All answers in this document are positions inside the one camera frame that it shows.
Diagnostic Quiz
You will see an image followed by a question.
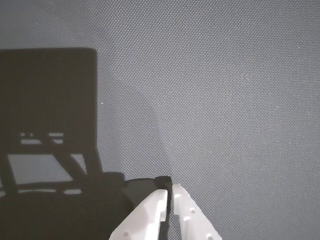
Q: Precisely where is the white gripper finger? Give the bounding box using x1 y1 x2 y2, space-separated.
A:
172 184 222 240
108 188 169 240

